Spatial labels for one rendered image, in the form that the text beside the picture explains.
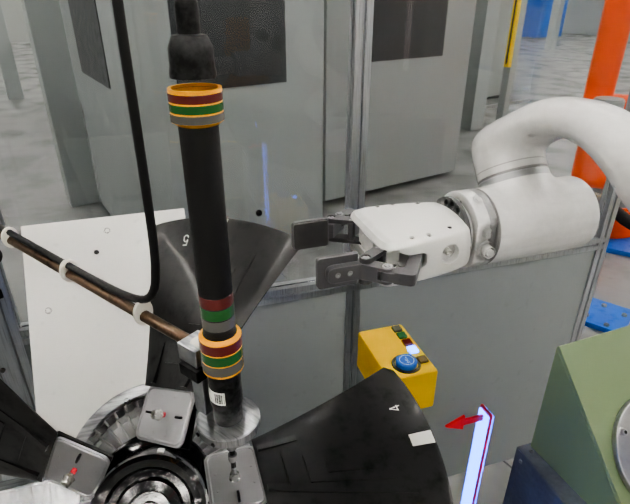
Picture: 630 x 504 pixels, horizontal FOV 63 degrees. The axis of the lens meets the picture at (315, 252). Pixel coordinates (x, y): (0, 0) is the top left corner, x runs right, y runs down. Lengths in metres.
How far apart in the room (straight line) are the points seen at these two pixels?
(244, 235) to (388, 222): 0.23
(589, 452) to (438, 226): 0.59
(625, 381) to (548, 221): 0.51
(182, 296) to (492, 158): 0.41
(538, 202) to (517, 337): 1.31
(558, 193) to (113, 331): 0.68
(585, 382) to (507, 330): 0.86
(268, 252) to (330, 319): 0.83
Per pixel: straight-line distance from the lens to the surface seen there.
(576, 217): 0.61
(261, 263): 0.65
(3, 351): 1.25
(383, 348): 1.04
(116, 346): 0.90
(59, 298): 0.92
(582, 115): 0.54
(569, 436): 1.03
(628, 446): 1.02
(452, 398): 1.89
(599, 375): 1.02
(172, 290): 0.71
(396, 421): 0.73
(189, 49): 0.42
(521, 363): 1.97
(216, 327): 0.51
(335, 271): 0.47
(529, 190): 0.59
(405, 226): 0.52
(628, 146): 0.51
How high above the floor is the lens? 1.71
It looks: 27 degrees down
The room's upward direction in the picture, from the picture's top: straight up
